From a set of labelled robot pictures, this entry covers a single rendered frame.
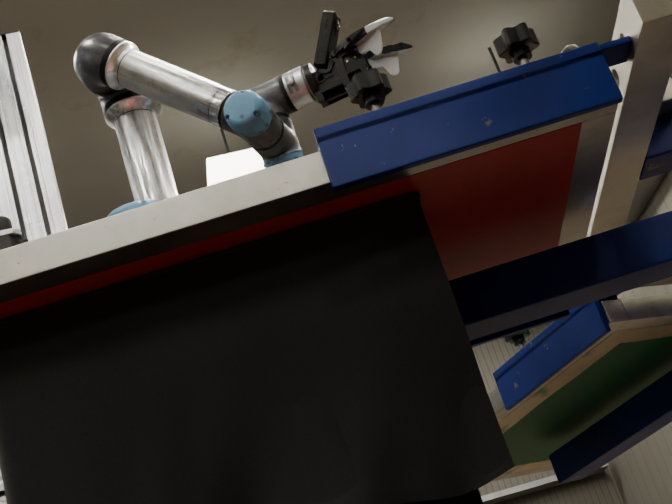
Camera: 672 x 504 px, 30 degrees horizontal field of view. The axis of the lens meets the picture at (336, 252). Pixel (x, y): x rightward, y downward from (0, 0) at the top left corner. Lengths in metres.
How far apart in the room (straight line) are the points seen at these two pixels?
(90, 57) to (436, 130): 1.29
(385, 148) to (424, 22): 8.84
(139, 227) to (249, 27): 8.20
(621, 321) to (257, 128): 0.72
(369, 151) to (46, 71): 8.14
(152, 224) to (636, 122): 0.56
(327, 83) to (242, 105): 0.22
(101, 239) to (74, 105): 8.50
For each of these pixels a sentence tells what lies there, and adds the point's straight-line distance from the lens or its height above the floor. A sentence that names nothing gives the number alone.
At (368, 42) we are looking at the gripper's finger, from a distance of 2.34.
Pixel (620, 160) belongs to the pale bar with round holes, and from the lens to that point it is 1.53.
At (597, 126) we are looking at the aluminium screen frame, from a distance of 1.33.
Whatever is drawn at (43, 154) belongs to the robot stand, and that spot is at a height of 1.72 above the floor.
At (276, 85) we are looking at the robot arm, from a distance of 2.39.
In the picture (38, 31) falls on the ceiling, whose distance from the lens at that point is 8.94.
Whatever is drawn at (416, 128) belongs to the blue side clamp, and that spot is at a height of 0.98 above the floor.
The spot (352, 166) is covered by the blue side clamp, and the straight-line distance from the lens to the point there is 1.23.
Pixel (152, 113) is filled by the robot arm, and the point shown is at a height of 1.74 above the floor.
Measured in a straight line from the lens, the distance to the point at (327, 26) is 2.42.
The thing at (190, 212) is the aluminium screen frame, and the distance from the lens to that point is 1.24.
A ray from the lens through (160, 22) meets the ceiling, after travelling 9.12.
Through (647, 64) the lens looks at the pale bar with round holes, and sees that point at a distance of 1.35.
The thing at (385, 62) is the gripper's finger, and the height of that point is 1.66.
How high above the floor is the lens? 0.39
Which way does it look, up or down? 24 degrees up
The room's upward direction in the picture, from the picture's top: 19 degrees counter-clockwise
